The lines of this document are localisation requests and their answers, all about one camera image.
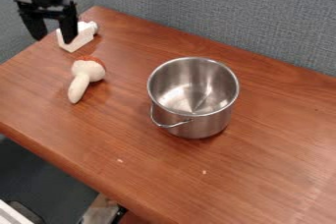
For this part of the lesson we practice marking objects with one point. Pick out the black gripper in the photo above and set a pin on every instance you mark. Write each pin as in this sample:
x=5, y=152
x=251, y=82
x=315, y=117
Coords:
x=60, y=10

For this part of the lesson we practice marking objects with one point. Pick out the white toy mushroom red cap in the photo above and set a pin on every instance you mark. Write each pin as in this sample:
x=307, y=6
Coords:
x=88, y=70

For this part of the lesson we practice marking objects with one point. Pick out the shiny metal pot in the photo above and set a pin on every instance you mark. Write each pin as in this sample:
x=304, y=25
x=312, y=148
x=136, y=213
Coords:
x=192, y=92

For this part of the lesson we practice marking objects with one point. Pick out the white plastic bottle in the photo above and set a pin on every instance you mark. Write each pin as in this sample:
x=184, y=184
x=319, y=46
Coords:
x=87, y=32

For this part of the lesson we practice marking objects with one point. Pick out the white box at corner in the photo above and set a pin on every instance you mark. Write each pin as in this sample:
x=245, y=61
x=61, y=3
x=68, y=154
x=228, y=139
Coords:
x=11, y=216

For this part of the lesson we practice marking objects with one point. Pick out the table leg frame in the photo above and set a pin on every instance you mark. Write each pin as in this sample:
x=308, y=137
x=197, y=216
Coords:
x=104, y=211

